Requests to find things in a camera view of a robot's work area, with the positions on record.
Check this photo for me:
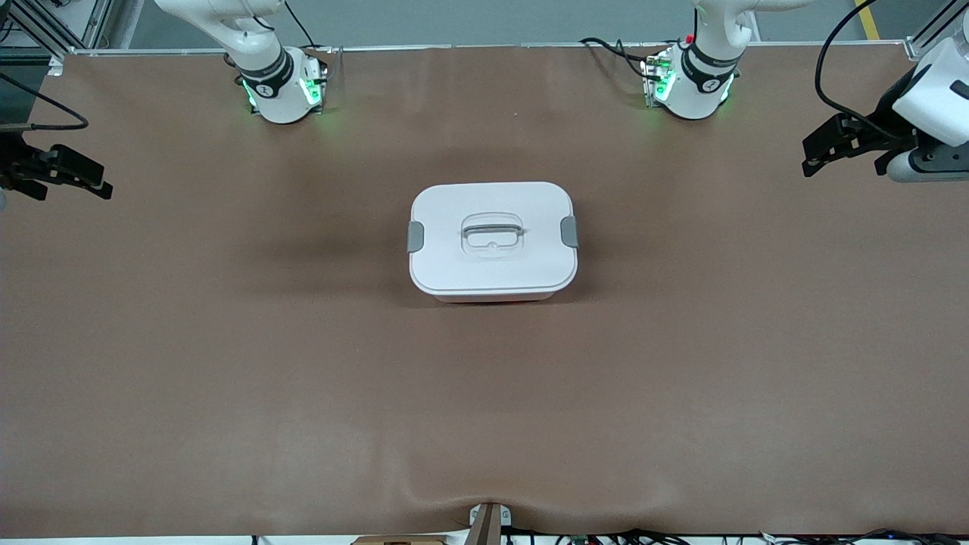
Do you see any black right arm base cable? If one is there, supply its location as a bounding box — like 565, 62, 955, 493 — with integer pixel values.
284, 0, 324, 51

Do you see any black arm base cable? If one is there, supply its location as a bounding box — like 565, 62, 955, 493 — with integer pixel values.
579, 36, 667, 81
284, 0, 324, 51

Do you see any metal table clamp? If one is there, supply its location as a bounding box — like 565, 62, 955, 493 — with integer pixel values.
468, 502, 513, 545

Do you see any pink plastic box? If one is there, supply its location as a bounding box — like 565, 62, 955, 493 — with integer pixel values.
433, 291, 562, 304

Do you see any aluminium frame profile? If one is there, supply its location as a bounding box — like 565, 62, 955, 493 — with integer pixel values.
908, 0, 969, 61
0, 0, 114, 58

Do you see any brown table mat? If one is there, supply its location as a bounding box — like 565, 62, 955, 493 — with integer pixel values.
0, 44, 969, 540

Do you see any black left arm base cable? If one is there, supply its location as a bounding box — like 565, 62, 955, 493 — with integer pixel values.
579, 36, 667, 81

